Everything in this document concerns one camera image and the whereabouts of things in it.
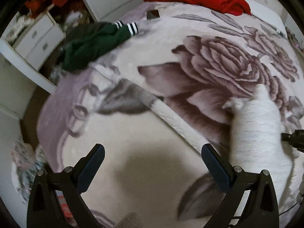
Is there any white fluffy knit sweater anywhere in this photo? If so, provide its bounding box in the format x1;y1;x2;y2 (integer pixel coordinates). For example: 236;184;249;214
137;84;295;205

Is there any colourful clothes pile on floor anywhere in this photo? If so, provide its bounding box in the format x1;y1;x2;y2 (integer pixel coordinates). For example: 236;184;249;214
11;136;47;204

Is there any floral plush bed blanket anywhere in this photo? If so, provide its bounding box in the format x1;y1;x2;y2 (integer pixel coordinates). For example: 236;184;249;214
37;3;303;227

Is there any dark green striped-cuff garment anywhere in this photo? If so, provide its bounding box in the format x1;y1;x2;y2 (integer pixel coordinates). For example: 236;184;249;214
60;21;139;72

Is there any white drawer cabinet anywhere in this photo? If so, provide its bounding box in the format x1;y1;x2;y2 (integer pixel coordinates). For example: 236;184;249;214
11;10;67;71

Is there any small dark phone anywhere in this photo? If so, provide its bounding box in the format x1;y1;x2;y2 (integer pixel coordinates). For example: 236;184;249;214
146;10;160;20

